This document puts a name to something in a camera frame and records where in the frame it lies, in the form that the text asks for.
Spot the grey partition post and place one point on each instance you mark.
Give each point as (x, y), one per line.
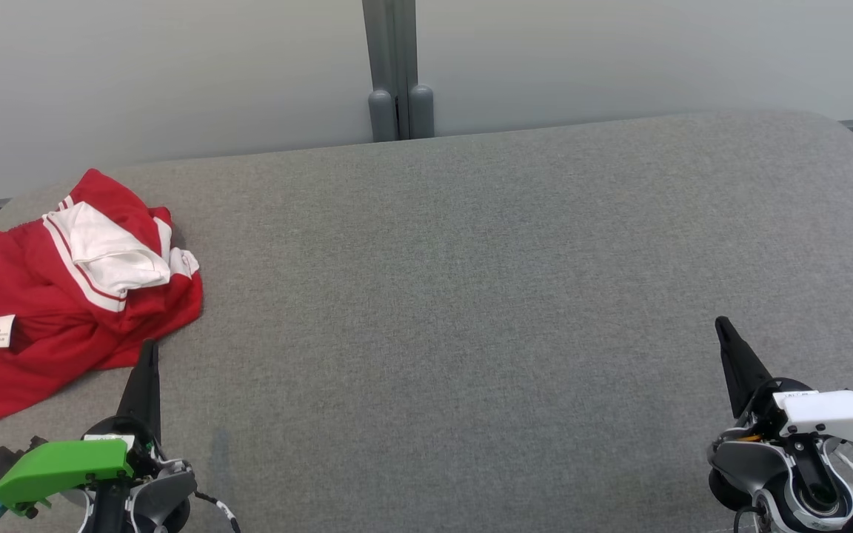
(386, 44)

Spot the red basketball jersey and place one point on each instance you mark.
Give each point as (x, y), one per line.
(27, 281)

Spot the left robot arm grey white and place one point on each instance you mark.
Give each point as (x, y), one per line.
(164, 492)

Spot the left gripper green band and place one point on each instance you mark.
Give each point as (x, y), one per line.
(64, 463)

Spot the grey rounded partition foot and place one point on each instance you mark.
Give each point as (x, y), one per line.
(421, 111)
(382, 115)

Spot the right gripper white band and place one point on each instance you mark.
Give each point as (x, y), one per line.
(834, 414)

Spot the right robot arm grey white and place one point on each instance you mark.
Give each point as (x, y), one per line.
(752, 463)

